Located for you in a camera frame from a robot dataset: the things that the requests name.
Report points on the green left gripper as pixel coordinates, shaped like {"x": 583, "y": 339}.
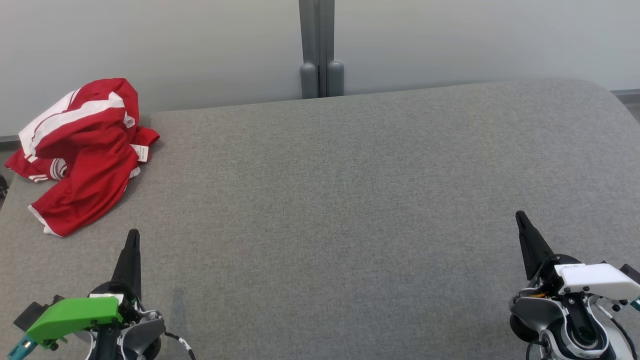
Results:
{"x": 70, "y": 315}

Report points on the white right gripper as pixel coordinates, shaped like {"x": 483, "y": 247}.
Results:
{"x": 595, "y": 280}

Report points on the red white sports shorts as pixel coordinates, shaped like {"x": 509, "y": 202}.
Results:
{"x": 75, "y": 205}

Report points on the red white jersey shirt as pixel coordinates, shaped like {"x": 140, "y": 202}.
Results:
{"x": 100, "y": 92}

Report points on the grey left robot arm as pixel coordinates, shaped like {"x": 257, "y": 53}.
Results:
{"x": 145, "y": 330}

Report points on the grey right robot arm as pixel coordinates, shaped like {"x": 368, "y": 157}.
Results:
{"x": 535, "y": 310}

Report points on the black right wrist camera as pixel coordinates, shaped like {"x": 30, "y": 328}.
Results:
{"x": 631, "y": 272}

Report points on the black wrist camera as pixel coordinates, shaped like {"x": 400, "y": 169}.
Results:
{"x": 631, "y": 272}
{"x": 35, "y": 312}

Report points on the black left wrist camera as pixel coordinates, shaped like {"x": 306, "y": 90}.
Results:
{"x": 35, "y": 312}

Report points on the grey wall baseboard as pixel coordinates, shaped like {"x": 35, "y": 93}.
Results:
{"x": 9, "y": 139}
{"x": 627, "y": 92}

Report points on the grey partition post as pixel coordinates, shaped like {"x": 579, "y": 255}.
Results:
{"x": 320, "y": 50}

